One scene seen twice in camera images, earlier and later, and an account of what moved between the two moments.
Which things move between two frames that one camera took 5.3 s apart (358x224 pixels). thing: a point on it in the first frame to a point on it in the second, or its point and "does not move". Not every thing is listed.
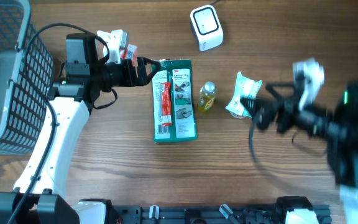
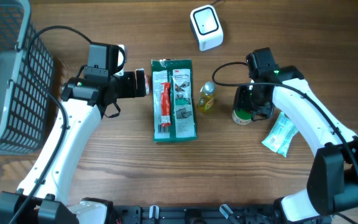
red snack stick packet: [166, 101] does not move
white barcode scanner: [206, 28] does not move
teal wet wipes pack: [245, 88] to [281, 134]
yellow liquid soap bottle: [207, 94] does not move
